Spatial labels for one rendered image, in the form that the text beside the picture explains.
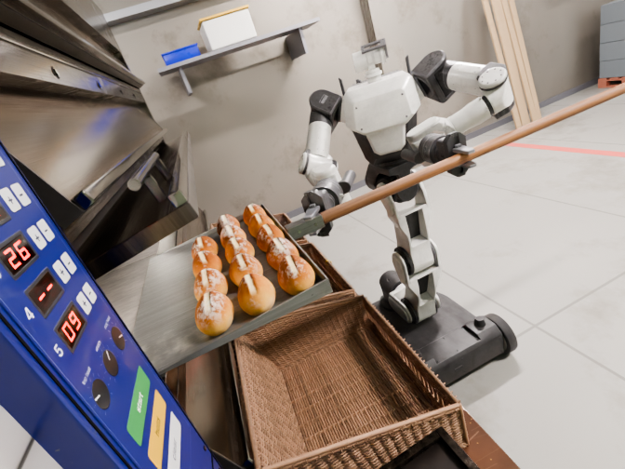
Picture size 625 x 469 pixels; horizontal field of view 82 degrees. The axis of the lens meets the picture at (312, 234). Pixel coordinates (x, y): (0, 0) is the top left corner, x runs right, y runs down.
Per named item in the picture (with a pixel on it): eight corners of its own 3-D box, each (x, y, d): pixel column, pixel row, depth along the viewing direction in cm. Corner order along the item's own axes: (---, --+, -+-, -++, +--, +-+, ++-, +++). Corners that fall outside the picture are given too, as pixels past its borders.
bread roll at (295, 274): (275, 279, 70) (266, 256, 67) (307, 265, 71) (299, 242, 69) (288, 304, 61) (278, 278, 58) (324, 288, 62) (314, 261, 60)
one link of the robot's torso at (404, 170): (366, 194, 171) (356, 158, 163) (389, 183, 173) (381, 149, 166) (397, 208, 146) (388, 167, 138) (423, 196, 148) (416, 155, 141)
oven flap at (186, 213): (200, 217, 47) (61, 301, 45) (190, 135, 208) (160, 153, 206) (189, 201, 46) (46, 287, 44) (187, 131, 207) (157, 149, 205)
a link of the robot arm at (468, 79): (529, 91, 110) (472, 81, 126) (522, 57, 101) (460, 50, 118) (503, 120, 110) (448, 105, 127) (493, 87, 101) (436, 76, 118)
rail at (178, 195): (189, 201, 46) (175, 209, 46) (187, 131, 207) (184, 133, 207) (179, 188, 45) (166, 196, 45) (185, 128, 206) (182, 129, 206)
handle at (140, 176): (164, 213, 47) (153, 220, 47) (173, 174, 77) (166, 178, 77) (135, 176, 45) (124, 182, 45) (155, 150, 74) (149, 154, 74)
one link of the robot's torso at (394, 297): (390, 309, 200) (385, 290, 194) (420, 294, 203) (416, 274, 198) (411, 329, 181) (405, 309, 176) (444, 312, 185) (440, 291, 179)
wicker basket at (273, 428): (297, 550, 81) (251, 479, 70) (258, 380, 132) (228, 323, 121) (474, 446, 89) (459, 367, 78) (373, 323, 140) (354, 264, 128)
